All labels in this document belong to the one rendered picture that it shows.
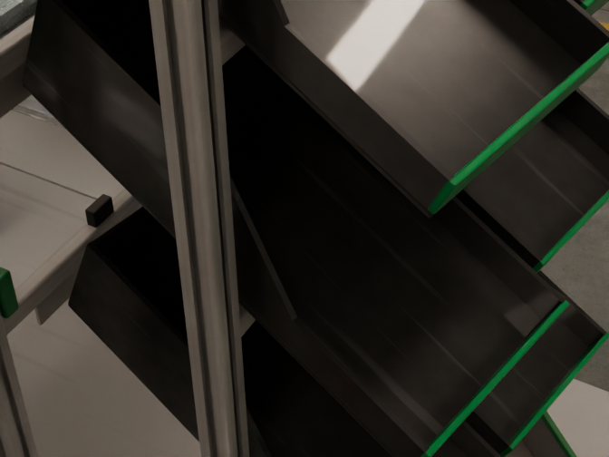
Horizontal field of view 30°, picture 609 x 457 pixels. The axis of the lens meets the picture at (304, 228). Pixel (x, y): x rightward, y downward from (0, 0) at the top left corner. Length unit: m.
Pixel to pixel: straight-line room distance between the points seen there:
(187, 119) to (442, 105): 0.11
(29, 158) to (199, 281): 1.08
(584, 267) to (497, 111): 2.23
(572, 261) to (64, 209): 1.51
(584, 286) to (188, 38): 2.27
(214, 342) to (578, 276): 2.18
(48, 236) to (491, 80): 1.02
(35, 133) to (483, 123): 1.21
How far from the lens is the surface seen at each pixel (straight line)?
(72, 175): 1.55
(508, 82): 0.50
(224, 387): 0.57
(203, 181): 0.48
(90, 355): 1.30
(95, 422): 1.23
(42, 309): 0.75
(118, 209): 0.76
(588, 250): 2.76
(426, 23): 0.51
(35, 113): 1.67
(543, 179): 0.70
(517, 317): 0.62
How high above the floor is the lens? 1.79
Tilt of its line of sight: 41 degrees down
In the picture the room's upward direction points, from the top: 1 degrees counter-clockwise
